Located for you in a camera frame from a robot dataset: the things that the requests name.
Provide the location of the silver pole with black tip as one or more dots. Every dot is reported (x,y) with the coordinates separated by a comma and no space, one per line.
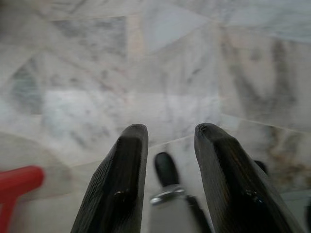
(166,167)

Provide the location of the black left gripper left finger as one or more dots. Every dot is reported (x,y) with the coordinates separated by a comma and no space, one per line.
(116,182)

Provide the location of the marble top table red frame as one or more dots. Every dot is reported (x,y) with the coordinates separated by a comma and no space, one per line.
(17,179)

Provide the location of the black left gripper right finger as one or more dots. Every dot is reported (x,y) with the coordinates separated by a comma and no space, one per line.
(230,182)

